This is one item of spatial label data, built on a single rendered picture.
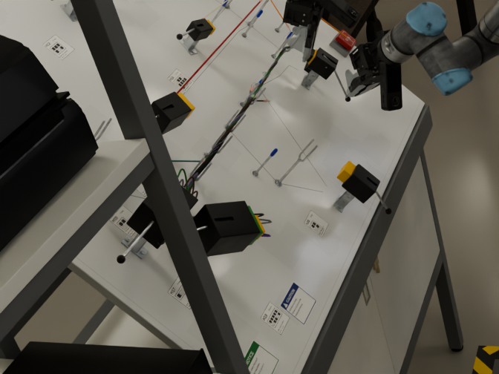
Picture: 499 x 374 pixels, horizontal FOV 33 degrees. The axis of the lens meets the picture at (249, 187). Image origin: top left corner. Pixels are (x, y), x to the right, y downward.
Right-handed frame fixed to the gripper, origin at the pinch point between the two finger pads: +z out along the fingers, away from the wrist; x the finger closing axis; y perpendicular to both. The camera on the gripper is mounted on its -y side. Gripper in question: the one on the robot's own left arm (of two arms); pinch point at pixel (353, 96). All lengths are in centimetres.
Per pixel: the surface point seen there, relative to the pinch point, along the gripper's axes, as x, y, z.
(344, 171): 20.3, -22.3, -15.6
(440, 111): -164, 41, 153
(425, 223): -30, -30, 29
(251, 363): 58, -55, -24
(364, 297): 14.2, -47.3, 2.1
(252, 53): 21.0, 15.7, 3.4
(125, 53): 83, -16, -70
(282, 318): 47, -48, -20
